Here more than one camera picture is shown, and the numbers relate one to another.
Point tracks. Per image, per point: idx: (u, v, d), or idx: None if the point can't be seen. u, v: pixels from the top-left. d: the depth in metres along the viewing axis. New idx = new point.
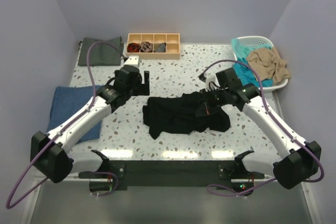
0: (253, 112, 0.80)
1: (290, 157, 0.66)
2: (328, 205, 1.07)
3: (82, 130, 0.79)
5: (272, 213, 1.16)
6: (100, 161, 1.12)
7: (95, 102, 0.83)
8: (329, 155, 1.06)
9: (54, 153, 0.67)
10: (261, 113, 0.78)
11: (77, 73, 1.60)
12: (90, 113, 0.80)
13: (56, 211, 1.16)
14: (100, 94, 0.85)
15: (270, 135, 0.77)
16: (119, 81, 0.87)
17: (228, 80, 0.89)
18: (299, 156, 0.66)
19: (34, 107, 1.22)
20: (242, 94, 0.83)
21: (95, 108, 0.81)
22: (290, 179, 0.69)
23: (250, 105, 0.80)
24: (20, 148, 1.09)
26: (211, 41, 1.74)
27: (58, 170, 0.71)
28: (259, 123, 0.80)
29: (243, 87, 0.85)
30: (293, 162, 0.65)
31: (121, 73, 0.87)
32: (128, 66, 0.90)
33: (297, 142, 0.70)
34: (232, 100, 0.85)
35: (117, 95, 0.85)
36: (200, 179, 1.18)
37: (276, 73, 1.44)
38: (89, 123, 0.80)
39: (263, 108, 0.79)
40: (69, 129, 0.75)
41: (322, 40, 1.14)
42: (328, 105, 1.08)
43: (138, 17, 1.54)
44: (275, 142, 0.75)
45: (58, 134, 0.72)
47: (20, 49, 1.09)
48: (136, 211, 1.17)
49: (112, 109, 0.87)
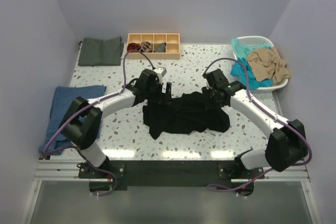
0: (239, 103, 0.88)
1: (274, 134, 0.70)
2: (327, 205, 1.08)
3: (112, 109, 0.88)
5: (272, 213, 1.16)
6: (103, 158, 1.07)
7: (125, 91, 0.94)
8: (329, 155, 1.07)
9: (93, 114, 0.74)
10: (245, 103, 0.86)
11: (77, 73, 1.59)
12: (121, 96, 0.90)
13: (56, 211, 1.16)
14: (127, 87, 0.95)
15: (257, 121, 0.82)
16: (141, 81, 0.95)
17: (216, 79, 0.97)
18: (283, 132, 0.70)
19: (34, 108, 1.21)
20: (228, 89, 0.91)
21: (124, 94, 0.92)
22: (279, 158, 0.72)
23: (234, 97, 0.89)
24: (20, 149, 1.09)
26: (212, 41, 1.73)
27: (87, 137, 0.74)
28: (245, 111, 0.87)
29: (229, 85, 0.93)
30: (277, 139, 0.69)
31: (143, 74, 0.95)
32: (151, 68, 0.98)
33: (279, 121, 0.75)
34: (220, 96, 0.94)
35: (138, 92, 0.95)
36: (200, 179, 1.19)
37: (276, 73, 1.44)
38: (118, 104, 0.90)
39: (247, 98, 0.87)
40: (105, 102, 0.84)
41: (322, 40, 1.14)
42: (328, 106, 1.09)
43: (138, 17, 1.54)
44: (262, 127, 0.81)
45: (97, 101, 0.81)
47: (20, 50, 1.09)
48: (137, 211, 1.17)
49: (132, 103, 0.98)
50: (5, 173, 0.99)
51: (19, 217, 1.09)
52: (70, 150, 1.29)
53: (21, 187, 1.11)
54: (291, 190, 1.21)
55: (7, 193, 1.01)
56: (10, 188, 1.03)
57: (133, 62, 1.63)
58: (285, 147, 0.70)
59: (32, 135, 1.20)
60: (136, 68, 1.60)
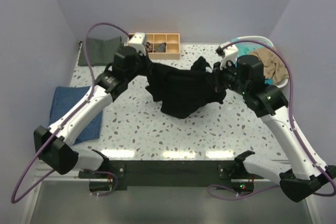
0: (276, 126, 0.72)
1: (311, 186, 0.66)
2: (327, 205, 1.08)
3: (84, 122, 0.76)
5: (273, 214, 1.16)
6: (101, 159, 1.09)
7: (95, 91, 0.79)
8: (329, 155, 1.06)
9: (57, 147, 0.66)
10: (285, 129, 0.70)
11: (77, 73, 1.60)
12: (90, 104, 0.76)
13: (56, 211, 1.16)
14: (99, 83, 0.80)
15: (290, 153, 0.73)
16: (117, 67, 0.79)
17: (253, 78, 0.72)
18: (319, 183, 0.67)
19: (34, 108, 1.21)
20: (267, 104, 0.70)
21: (95, 98, 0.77)
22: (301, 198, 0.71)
23: (274, 118, 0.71)
24: (19, 149, 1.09)
26: (212, 41, 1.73)
27: (62, 164, 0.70)
28: (278, 136, 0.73)
29: (268, 93, 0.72)
30: (312, 189, 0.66)
31: (117, 57, 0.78)
32: (124, 48, 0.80)
33: (318, 169, 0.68)
34: (252, 105, 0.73)
35: (117, 83, 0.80)
36: (200, 179, 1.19)
37: (276, 73, 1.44)
38: (91, 113, 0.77)
39: (287, 123, 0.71)
40: (70, 123, 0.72)
41: (322, 40, 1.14)
42: (328, 106, 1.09)
43: (138, 17, 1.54)
44: (293, 162, 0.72)
45: (59, 128, 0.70)
47: (20, 50, 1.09)
48: (137, 212, 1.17)
49: (114, 98, 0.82)
50: (5, 173, 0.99)
51: (18, 217, 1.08)
52: None
53: (22, 187, 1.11)
54: None
55: (7, 193, 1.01)
56: (10, 188, 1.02)
57: None
58: (313, 193, 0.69)
59: (32, 135, 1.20)
60: None
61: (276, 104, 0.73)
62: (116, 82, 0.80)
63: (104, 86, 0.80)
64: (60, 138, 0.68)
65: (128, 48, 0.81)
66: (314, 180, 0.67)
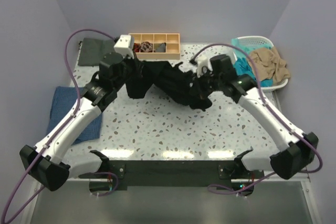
0: (250, 104, 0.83)
1: (290, 151, 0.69)
2: (327, 205, 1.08)
3: (72, 137, 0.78)
5: (273, 214, 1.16)
6: (99, 162, 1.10)
7: (81, 105, 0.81)
8: (329, 155, 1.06)
9: (43, 167, 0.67)
10: (258, 105, 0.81)
11: (77, 73, 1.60)
12: (76, 118, 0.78)
13: (56, 211, 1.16)
14: (85, 95, 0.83)
15: (268, 127, 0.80)
16: (103, 76, 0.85)
17: (224, 69, 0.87)
18: (298, 148, 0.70)
19: (34, 108, 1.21)
20: (239, 87, 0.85)
21: (81, 112, 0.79)
22: (289, 171, 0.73)
23: (247, 98, 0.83)
24: (19, 149, 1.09)
26: (212, 41, 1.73)
27: (52, 182, 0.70)
28: (255, 114, 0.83)
29: (239, 79, 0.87)
30: (293, 155, 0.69)
31: (103, 67, 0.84)
32: (108, 59, 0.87)
33: (295, 135, 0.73)
34: (227, 91, 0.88)
35: (104, 92, 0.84)
36: (200, 179, 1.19)
37: (276, 73, 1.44)
38: (78, 128, 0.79)
39: (259, 100, 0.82)
40: (55, 140, 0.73)
41: (322, 40, 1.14)
42: (327, 106, 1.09)
43: (138, 17, 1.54)
44: (273, 135, 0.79)
45: (44, 148, 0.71)
47: (20, 50, 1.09)
48: (137, 212, 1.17)
49: (102, 109, 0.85)
50: (5, 173, 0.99)
51: (18, 217, 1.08)
52: (70, 150, 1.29)
53: (22, 187, 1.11)
54: (292, 190, 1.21)
55: (7, 193, 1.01)
56: (10, 188, 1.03)
57: None
58: (296, 161, 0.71)
59: (32, 135, 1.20)
60: None
61: (247, 86, 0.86)
62: (104, 92, 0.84)
63: (90, 97, 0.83)
64: (46, 158, 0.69)
65: (113, 56, 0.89)
66: (293, 145, 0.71)
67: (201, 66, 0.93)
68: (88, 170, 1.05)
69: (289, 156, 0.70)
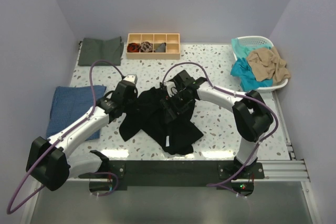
0: (204, 92, 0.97)
1: (236, 106, 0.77)
2: (327, 206, 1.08)
3: (82, 137, 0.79)
5: (273, 213, 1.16)
6: (100, 162, 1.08)
7: (95, 111, 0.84)
8: (328, 155, 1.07)
9: (54, 157, 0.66)
10: (209, 90, 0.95)
11: (77, 73, 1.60)
12: (90, 121, 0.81)
13: (57, 211, 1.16)
14: (98, 105, 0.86)
15: (223, 103, 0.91)
16: (118, 94, 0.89)
17: (183, 79, 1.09)
18: (242, 104, 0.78)
19: (34, 108, 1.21)
20: (194, 85, 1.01)
21: (94, 116, 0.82)
22: (250, 129, 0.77)
23: (200, 89, 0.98)
24: (20, 149, 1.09)
26: (211, 41, 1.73)
27: (56, 177, 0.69)
28: (211, 98, 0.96)
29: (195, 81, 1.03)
30: (240, 109, 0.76)
31: (121, 85, 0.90)
32: (126, 81, 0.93)
33: (238, 95, 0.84)
34: (189, 94, 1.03)
35: (115, 106, 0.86)
36: (200, 179, 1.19)
37: (276, 73, 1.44)
38: (88, 130, 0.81)
39: (209, 87, 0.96)
40: (69, 135, 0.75)
41: (322, 40, 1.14)
42: (327, 106, 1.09)
43: (138, 17, 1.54)
44: (227, 106, 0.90)
45: (59, 139, 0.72)
47: (20, 50, 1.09)
48: (137, 212, 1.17)
49: (109, 120, 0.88)
50: (6, 173, 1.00)
51: (19, 217, 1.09)
52: None
53: (24, 187, 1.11)
54: (292, 190, 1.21)
55: (7, 193, 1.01)
56: (10, 188, 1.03)
57: (133, 62, 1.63)
58: (249, 116, 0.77)
59: (32, 135, 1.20)
60: (136, 68, 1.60)
61: (200, 82, 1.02)
62: (116, 106, 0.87)
63: (103, 108, 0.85)
64: (59, 149, 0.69)
65: (129, 81, 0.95)
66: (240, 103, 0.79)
67: (171, 87, 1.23)
68: (87, 169, 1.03)
69: (237, 112, 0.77)
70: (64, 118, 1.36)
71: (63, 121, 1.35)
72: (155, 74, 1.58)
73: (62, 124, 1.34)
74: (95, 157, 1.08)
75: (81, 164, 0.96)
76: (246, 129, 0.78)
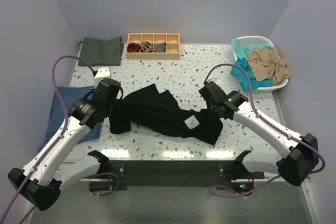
0: (244, 118, 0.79)
1: (292, 156, 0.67)
2: (327, 206, 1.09)
3: (61, 157, 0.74)
5: (273, 213, 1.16)
6: (98, 164, 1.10)
7: (70, 124, 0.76)
8: (328, 155, 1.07)
9: (31, 191, 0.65)
10: (252, 118, 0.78)
11: (77, 73, 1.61)
12: (64, 139, 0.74)
13: (56, 212, 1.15)
14: (73, 113, 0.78)
15: (266, 137, 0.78)
16: (98, 94, 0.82)
17: (212, 93, 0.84)
18: (298, 152, 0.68)
19: (34, 108, 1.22)
20: (230, 104, 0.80)
21: (69, 131, 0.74)
22: (296, 177, 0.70)
23: (239, 113, 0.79)
24: (20, 149, 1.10)
26: (211, 41, 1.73)
27: (41, 202, 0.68)
28: (251, 126, 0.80)
29: (229, 96, 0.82)
30: (295, 159, 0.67)
31: (101, 86, 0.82)
32: (111, 79, 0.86)
33: (294, 139, 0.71)
34: (221, 112, 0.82)
35: (93, 108, 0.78)
36: (201, 180, 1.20)
37: (276, 73, 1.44)
38: (67, 149, 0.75)
39: (252, 112, 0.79)
40: (43, 162, 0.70)
41: (322, 41, 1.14)
42: (327, 106, 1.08)
43: (138, 17, 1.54)
44: (272, 144, 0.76)
45: (31, 171, 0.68)
47: (21, 50, 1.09)
48: (137, 212, 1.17)
49: (91, 127, 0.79)
50: (6, 173, 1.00)
51: (19, 217, 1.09)
52: None
53: None
54: (292, 190, 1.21)
55: (7, 193, 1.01)
56: (10, 188, 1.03)
57: (133, 62, 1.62)
58: (301, 164, 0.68)
59: (32, 135, 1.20)
60: (136, 68, 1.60)
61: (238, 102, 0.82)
62: (93, 108, 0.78)
63: (78, 117, 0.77)
64: (33, 182, 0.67)
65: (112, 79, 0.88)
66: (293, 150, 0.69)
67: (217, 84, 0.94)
68: (84, 174, 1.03)
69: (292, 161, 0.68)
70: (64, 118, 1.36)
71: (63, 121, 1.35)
72: (155, 73, 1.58)
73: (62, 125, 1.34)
74: (93, 161, 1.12)
75: (76, 173, 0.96)
76: (290, 174, 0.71)
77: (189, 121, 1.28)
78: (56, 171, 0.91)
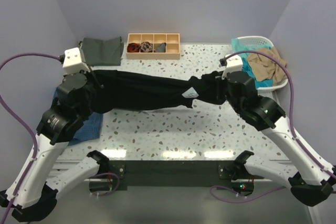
0: (277, 137, 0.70)
1: (324, 191, 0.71)
2: (327, 206, 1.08)
3: (42, 177, 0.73)
5: (273, 214, 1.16)
6: (97, 166, 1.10)
7: (40, 144, 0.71)
8: (328, 156, 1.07)
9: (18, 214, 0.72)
10: (288, 139, 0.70)
11: None
12: (38, 162, 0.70)
13: (56, 212, 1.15)
14: (43, 129, 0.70)
15: (295, 161, 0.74)
16: (64, 103, 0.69)
17: (248, 94, 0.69)
18: (329, 186, 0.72)
19: (34, 108, 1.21)
20: (266, 118, 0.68)
21: (41, 153, 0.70)
22: (312, 201, 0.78)
23: (275, 130, 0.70)
24: (19, 149, 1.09)
26: (211, 41, 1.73)
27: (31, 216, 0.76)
28: (282, 147, 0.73)
29: (264, 106, 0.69)
30: (326, 194, 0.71)
31: (62, 93, 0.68)
32: (69, 80, 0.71)
33: (327, 172, 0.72)
34: (251, 121, 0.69)
35: (61, 123, 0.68)
36: (201, 180, 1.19)
37: (276, 73, 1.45)
38: (45, 169, 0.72)
39: (289, 132, 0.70)
40: (23, 188, 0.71)
41: (322, 41, 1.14)
42: (328, 106, 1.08)
43: (138, 17, 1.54)
44: (300, 168, 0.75)
45: (13, 196, 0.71)
47: (21, 50, 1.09)
48: (137, 212, 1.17)
49: (66, 139, 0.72)
50: (6, 174, 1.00)
51: None
52: (70, 150, 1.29)
53: None
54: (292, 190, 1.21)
55: None
56: None
57: (133, 62, 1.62)
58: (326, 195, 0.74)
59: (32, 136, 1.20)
60: (136, 68, 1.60)
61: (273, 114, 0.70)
62: (63, 121, 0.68)
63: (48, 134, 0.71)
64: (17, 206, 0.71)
65: (75, 78, 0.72)
66: (326, 184, 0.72)
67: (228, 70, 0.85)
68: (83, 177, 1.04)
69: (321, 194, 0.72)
70: None
71: None
72: (155, 73, 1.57)
73: None
74: (92, 162, 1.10)
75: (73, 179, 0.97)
76: (309, 199, 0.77)
77: (188, 94, 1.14)
78: (52, 179, 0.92)
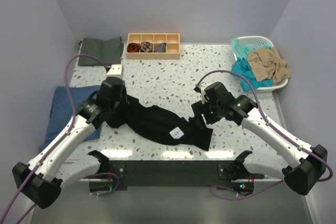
0: (253, 125, 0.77)
1: (303, 168, 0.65)
2: (327, 206, 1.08)
3: (66, 154, 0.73)
5: (273, 213, 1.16)
6: (98, 164, 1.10)
7: (76, 122, 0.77)
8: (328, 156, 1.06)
9: (35, 185, 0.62)
10: (261, 126, 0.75)
11: (77, 73, 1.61)
12: (70, 136, 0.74)
13: (56, 212, 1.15)
14: (80, 112, 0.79)
15: (274, 145, 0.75)
16: (103, 95, 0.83)
17: (220, 95, 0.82)
18: (309, 163, 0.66)
19: (34, 108, 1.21)
20: (239, 109, 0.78)
21: (75, 129, 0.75)
22: (304, 188, 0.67)
23: (249, 119, 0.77)
24: (20, 149, 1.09)
26: (211, 41, 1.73)
27: (44, 200, 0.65)
28: (261, 135, 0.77)
29: (238, 101, 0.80)
30: (306, 171, 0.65)
31: (104, 86, 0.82)
32: (109, 78, 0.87)
33: (305, 150, 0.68)
34: (229, 116, 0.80)
35: (99, 110, 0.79)
36: (201, 180, 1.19)
37: (276, 73, 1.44)
38: (71, 146, 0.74)
39: (262, 120, 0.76)
40: (49, 158, 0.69)
41: (322, 40, 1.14)
42: (328, 106, 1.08)
43: (138, 17, 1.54)
44: (282, 153, 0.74)
45: (38, 164, 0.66)
47: (20, 49, 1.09)
48: (137, 212, 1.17)
49: (96, 127, 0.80)
50: (6, 173, 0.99)
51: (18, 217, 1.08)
52: None
53: None
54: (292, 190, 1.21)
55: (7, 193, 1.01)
56: (10, 188, 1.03)
57: (133, 62, 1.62)
58: (311, 177, 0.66)
59: (32, 135, 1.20)
60: (136, 68, 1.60)
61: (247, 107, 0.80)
62: (100, 109, 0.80)
63: (85, 115, 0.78)
64: (39, 175, 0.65)
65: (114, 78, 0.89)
66: (304, 161, 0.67)
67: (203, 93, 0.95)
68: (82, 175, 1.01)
69: (303, 173, 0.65)
70: (64, 118, 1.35)
71: (64, 121, 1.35)
72: (155, 73, 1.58)
73: (62, 124, 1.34)
74: (93, 160, 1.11)
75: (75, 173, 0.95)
76: (299, 185, 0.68)
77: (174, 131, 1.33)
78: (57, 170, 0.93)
